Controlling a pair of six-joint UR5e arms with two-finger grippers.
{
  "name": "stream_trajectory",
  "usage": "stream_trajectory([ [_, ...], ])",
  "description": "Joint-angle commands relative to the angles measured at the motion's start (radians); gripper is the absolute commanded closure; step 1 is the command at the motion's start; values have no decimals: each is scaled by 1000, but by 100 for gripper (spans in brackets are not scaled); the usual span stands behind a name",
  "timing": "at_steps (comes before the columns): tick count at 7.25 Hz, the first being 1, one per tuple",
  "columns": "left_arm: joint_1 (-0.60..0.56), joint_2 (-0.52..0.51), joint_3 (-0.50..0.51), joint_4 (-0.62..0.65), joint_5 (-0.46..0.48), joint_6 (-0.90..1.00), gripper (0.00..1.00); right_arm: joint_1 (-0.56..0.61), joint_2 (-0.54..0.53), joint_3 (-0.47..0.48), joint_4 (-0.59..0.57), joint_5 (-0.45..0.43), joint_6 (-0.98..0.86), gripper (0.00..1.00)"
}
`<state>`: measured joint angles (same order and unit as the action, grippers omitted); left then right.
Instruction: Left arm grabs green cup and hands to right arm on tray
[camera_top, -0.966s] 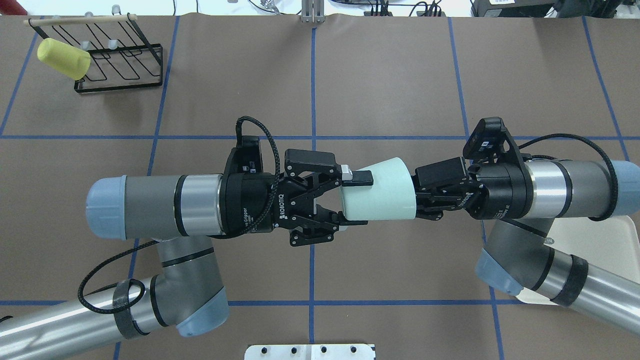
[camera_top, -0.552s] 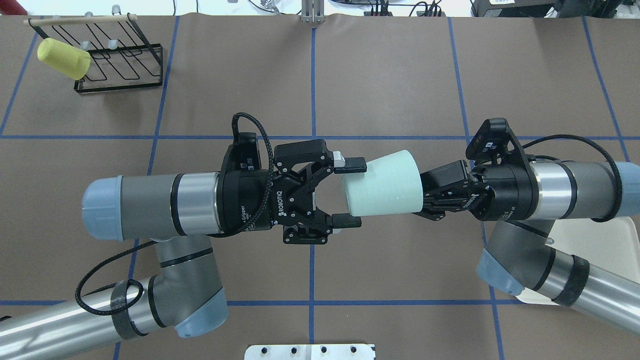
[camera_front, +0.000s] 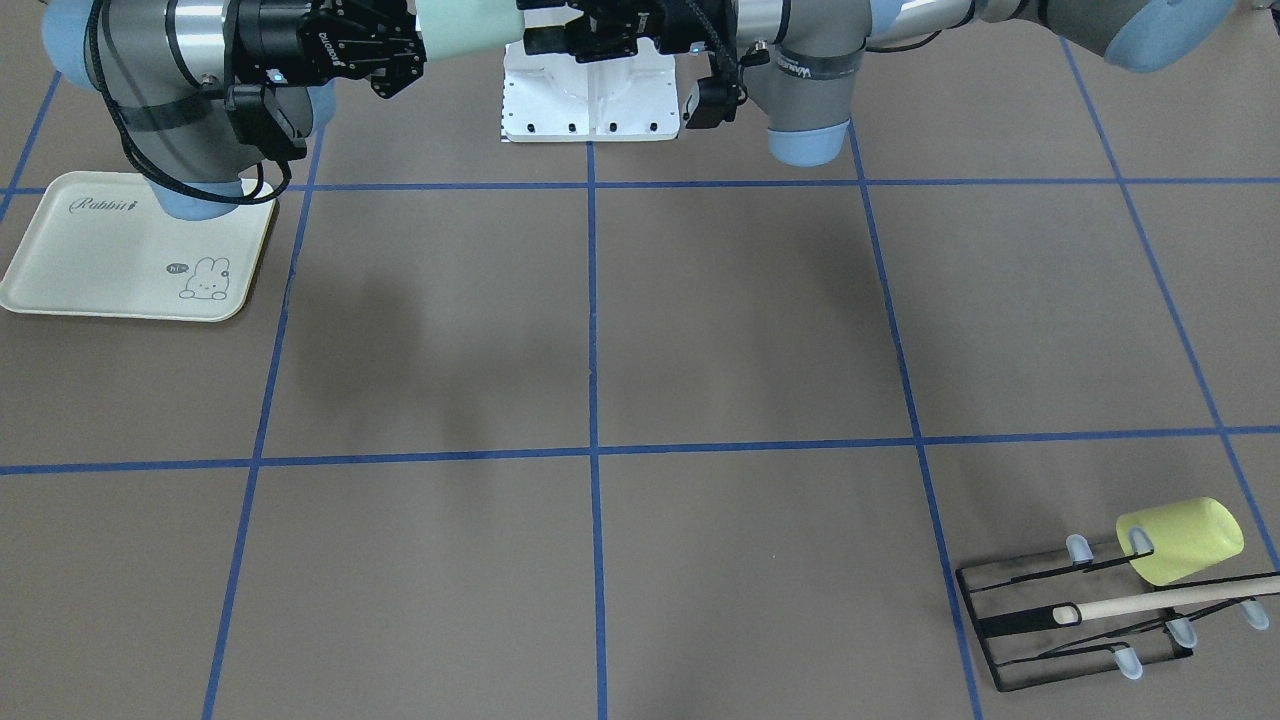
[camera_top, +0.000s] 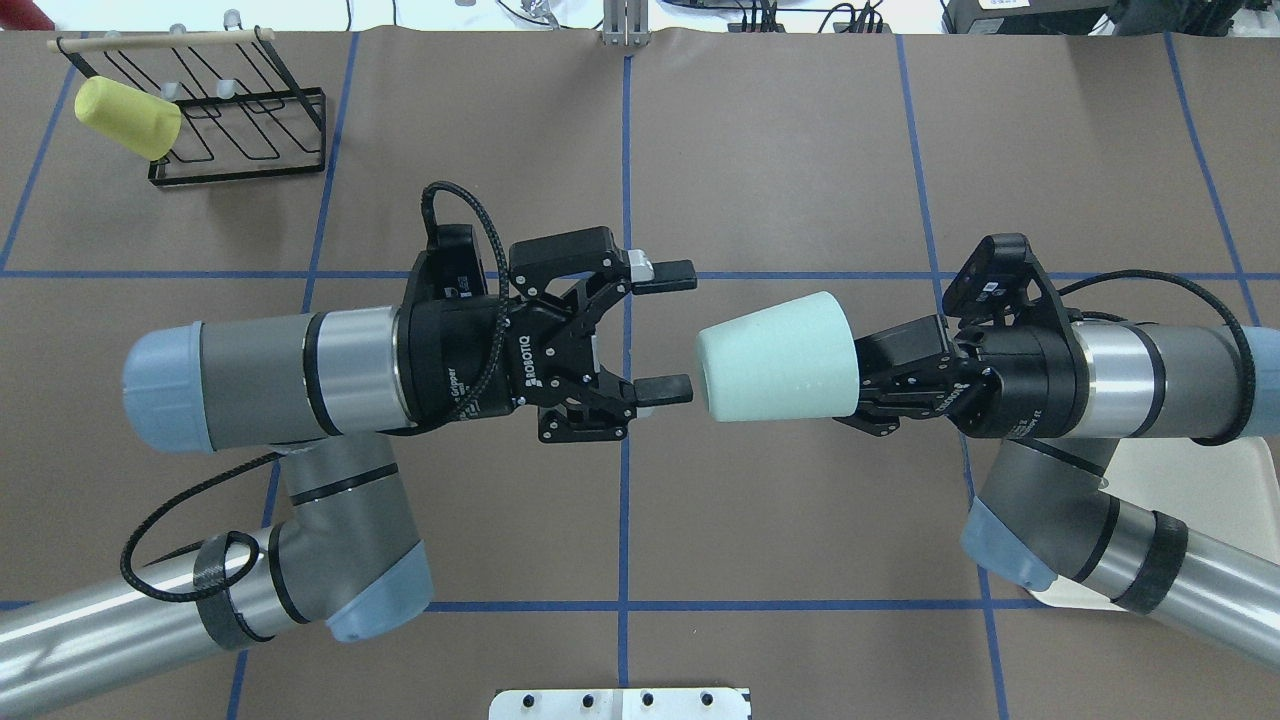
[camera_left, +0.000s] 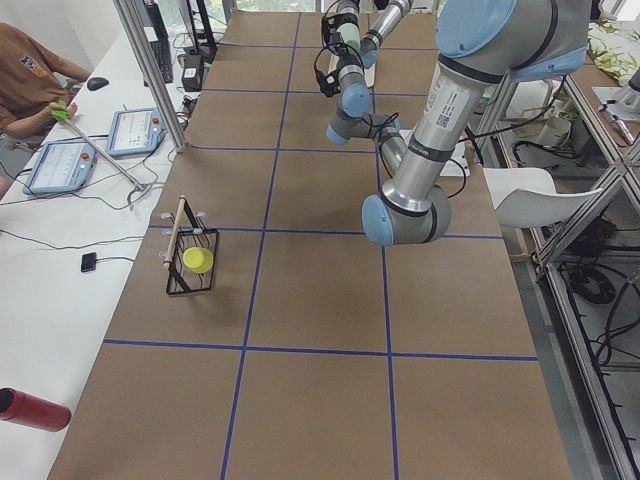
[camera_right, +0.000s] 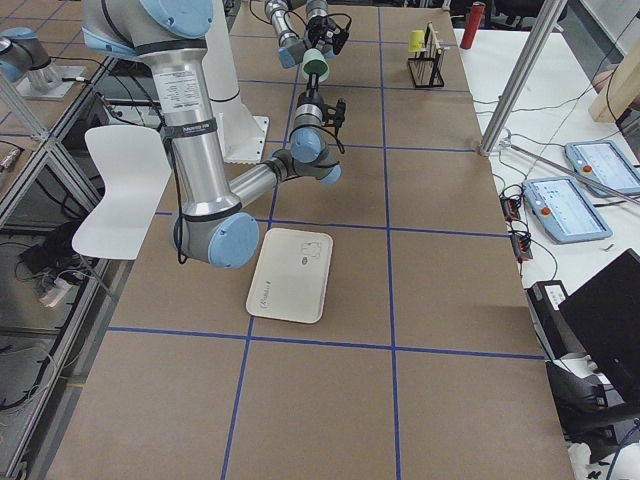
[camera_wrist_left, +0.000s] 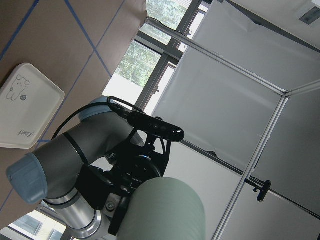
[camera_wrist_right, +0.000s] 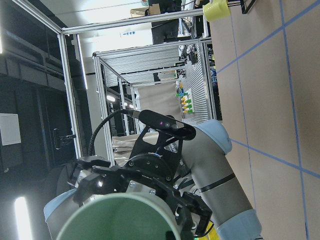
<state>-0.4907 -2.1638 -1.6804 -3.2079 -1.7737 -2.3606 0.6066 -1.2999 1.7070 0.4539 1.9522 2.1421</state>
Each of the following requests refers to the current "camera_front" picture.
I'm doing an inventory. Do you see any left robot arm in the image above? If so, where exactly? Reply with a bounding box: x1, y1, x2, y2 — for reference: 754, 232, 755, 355
524, 1, 1235, 167

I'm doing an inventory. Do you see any cream rabbit tray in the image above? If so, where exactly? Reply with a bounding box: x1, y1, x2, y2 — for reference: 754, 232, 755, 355
1, 170, 275, 323

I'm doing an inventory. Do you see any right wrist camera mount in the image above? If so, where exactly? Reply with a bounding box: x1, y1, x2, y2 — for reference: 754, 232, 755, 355
224, 85, 314, 161

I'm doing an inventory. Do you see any light green cup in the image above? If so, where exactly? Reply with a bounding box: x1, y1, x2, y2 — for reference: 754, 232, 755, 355
413, 0, 525, 63

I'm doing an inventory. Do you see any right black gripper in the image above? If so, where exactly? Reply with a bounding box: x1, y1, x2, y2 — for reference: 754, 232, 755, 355
230, 1, 426, 97

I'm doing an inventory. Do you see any black wire cup rack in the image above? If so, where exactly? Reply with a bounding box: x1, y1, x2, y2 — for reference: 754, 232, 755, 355
955, 519, 1277, 692

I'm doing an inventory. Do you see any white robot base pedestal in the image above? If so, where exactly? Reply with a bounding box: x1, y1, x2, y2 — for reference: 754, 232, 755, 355
500, 38, 682, 143

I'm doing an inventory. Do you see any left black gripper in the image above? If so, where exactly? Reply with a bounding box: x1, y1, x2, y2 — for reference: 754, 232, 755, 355
520, 1, 735, 63

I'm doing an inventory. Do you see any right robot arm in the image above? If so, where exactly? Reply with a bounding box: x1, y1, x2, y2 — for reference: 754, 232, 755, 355
41, 1, 428, 222

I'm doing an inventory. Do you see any yellow cup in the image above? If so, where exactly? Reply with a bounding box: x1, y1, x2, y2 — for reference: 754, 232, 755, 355
1115, 497, 1244, 585

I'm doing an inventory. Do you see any wooden rack handle dowel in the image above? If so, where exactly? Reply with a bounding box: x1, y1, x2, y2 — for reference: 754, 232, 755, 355
1050, 574, 1279, 626

